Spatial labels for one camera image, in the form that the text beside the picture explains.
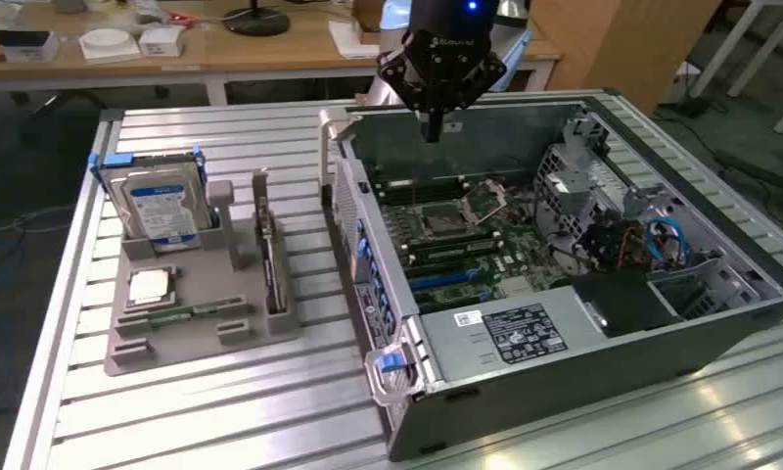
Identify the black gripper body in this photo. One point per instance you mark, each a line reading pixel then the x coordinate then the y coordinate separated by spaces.
pixel 450 29

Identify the black Nvidia graphics card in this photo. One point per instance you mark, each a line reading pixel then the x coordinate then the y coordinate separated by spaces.
pixel 270 254

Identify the blue expansion slot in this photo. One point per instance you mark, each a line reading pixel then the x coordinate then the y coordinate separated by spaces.
pixel 440 280

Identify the white booklet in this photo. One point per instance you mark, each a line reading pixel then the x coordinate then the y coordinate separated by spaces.
pixel 352 41

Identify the wooden desk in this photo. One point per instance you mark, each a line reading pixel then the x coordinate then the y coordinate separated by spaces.
pixel 268 49

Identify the wooden cabinet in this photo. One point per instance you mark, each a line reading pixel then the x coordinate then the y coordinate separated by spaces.
pixel 626 49

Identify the black round lamp base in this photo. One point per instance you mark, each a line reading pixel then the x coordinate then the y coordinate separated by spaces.
pixel 257 22

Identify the metal socket cover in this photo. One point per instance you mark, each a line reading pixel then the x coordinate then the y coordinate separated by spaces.
pixel 489 196

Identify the metal disk bay cage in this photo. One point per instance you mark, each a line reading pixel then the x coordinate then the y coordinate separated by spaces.
pixel 568 196

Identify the CPU socket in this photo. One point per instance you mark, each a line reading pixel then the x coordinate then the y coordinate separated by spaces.
pixel 440 218

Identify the installed black RAM stick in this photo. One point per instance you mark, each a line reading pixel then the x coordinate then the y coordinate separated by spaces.
pixel 453 255
pixel 453 243

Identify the green motherboard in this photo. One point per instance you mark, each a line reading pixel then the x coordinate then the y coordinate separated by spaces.
pixel 522 245

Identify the small white box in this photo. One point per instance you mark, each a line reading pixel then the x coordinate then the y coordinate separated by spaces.
pixel 161 41

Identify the white round container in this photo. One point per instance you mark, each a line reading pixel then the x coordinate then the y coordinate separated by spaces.
pixel 108 44

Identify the hard disk with blue caddy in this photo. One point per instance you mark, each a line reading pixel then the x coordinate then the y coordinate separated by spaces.
pixel 160 210

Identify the black chair base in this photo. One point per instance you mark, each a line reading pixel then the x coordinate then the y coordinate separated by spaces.
pixel 764 171

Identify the grey power supply unit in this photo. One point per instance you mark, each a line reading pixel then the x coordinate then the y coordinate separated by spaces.
pixel 457 352

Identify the white box with dark lid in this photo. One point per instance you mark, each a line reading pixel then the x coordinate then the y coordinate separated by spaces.
pixel 23 46

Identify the silver CPU chip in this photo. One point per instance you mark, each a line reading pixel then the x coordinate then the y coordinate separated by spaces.
pixel 149 286

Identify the green RAM stick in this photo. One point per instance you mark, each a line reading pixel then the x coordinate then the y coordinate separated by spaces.
pixel 182 313

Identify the blue case release latch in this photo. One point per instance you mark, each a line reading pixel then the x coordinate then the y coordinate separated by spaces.
pixel 392 363

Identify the grey plastic parts rack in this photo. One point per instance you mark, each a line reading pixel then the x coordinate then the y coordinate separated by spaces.
pixel 189 343

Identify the open black PC case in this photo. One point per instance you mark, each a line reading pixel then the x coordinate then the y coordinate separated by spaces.
pixel 561 401

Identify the white table frame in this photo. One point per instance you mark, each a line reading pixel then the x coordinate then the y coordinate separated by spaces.
pixel 725 54

